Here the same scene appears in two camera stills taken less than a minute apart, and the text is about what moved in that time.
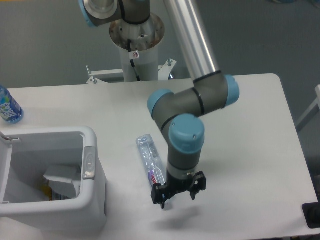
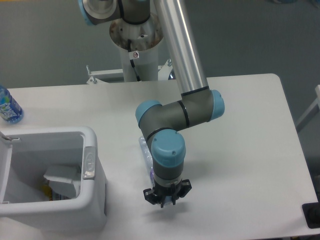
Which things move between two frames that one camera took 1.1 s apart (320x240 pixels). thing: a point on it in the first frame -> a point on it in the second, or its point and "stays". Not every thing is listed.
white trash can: x=25 y=154 stays
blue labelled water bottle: x=10 y=111 stays
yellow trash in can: x=47 y=189 stays
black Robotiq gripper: x=161 y=193 -> x=176 y=191
